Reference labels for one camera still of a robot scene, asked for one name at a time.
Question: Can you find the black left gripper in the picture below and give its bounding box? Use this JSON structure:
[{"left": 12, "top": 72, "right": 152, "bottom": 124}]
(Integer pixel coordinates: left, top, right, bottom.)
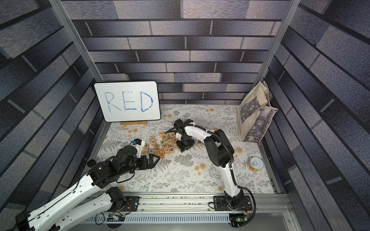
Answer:
[{"left": 120, "top": 153, "right": 162, "bottom": 176}]

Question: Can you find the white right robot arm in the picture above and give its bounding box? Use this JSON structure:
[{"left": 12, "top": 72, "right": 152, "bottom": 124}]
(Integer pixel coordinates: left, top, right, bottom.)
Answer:
[{"left": 165, "top": 119, "right": 256, "bottom": 210}]

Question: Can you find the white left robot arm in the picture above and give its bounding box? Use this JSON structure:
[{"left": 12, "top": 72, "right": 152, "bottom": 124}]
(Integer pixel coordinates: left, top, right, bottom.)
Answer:
[{"left": 15, "top": 139, "right": 160, "bottom": 231}]

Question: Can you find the whiteboard with RED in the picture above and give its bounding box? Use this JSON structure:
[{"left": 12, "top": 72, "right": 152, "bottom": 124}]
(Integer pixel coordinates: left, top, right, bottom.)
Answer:
[{"left": 94, "top": 81, "right": 161, "bottom": 123}]

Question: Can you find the wooden block blue K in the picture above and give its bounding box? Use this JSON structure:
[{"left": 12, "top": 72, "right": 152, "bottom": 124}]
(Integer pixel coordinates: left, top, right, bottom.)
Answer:
[{"left": 148, "top": 148, "right": 156, "bottom": 154}]

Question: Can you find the wooden whiteboard stand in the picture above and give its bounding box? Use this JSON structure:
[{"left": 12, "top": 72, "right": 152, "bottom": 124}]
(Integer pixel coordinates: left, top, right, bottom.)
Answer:
[{"left": 120, "top": 121, "right": 147, "bottom": 127}]

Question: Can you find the brown spice jar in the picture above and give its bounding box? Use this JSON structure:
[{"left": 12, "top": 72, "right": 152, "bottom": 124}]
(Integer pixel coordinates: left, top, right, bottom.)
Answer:
[{"left": 87, "top": 159, "right": 97, "bottom": 168}]

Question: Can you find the cream Monet tote bag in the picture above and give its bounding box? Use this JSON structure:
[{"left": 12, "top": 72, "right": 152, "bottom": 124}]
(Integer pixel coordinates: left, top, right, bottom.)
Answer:
[{"left": 236, "top": 81, "right": 278, "bottom": 144}]

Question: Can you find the white round tin can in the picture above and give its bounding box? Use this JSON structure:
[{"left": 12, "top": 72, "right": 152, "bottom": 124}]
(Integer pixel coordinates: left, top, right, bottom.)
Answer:
[{"left": 248, "top": 157, "right": 264, "bottom": 172}]

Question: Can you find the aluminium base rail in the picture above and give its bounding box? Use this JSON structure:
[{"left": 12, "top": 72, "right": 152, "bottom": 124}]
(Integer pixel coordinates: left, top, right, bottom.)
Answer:
[{"left": 49, "top": 192, "right": 295, "bottom": 231}]

